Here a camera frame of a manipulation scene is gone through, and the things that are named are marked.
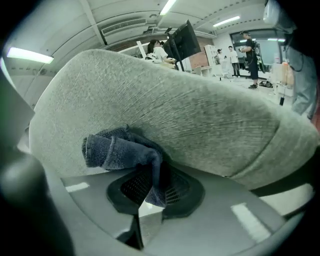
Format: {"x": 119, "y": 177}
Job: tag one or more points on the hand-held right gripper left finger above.
{"x": 95, "y": 197}

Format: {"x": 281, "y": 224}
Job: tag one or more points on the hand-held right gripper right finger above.
{"x": 212, "y": 220}

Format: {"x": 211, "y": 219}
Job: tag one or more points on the dark blue cloth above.
{"x": 120, "y": 152}

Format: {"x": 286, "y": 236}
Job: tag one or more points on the grey armchair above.
{"x": 150, "y": 100}

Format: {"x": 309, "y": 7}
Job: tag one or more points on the round wooden table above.
{"x": 168, "y": 65}

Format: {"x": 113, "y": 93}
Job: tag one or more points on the ceiling tube light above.
{"x": 167, "y": 7}
{"x": 30, "y": 55}
{"x": 226, "y": 21}

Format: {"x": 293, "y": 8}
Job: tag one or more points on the pink padded jacket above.
{"x": 287, "y": 75}

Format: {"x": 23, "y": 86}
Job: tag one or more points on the white cubby shelf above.
{"x": 210, "y": 53}

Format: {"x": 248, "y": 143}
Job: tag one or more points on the white ceiling air conditioner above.
{"x": 122, "y": 26}

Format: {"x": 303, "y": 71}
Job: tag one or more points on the black monitor on stand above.
{"x": 185, "y": 42}

